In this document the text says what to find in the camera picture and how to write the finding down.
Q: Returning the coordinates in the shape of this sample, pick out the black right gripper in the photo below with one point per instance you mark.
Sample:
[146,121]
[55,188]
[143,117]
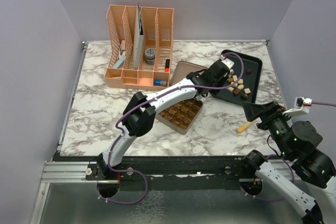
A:
[267,112]

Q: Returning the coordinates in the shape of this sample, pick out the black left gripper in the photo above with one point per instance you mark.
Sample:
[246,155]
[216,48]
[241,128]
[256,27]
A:
[221,82]

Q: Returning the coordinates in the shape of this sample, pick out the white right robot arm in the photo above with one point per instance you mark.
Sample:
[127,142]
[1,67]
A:
[297,143]

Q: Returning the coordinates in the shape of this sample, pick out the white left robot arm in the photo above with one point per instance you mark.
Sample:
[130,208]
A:
[138,117]

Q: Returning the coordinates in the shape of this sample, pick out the cream chocolate right piece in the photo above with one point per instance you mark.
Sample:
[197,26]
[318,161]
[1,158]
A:
[247,90]

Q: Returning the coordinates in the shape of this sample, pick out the gold chocolate tin box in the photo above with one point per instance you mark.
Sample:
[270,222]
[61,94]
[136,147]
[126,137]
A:
[181,115]

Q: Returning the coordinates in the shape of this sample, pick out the tan stick on table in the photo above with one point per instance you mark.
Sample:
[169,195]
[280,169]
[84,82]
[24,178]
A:
[244,126]

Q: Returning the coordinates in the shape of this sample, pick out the black plastic tray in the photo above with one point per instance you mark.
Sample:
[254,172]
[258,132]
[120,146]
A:
[250,80]

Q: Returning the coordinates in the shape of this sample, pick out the rose gold tin lid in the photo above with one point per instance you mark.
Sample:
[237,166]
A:
[182,69]

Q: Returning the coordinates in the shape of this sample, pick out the black orange marker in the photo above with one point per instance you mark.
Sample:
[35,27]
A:
[167,65]

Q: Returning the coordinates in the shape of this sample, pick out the blue grey small bottle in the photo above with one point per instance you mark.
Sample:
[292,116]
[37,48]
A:
[162,83]

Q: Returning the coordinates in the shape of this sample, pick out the peach plastic desk organizer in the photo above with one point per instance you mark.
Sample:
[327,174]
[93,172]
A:
[142,46]

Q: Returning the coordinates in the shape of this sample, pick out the small round patterned jar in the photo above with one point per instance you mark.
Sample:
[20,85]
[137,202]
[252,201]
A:
[150,54]

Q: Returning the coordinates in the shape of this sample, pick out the white upright booklet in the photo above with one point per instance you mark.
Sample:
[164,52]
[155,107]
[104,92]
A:
[138,38]

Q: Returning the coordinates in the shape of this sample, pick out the pink stapler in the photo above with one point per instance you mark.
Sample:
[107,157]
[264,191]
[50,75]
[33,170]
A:
[122,49]

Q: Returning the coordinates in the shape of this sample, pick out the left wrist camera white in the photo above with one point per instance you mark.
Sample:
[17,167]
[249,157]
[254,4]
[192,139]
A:
[227,62]

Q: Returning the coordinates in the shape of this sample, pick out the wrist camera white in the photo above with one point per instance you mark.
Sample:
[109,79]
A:
[301,107]
[227,62]

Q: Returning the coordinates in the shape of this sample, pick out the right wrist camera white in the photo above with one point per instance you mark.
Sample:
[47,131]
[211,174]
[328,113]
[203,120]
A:
[301,107]

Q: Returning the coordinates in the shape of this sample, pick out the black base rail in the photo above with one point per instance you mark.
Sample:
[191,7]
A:
[136,173]

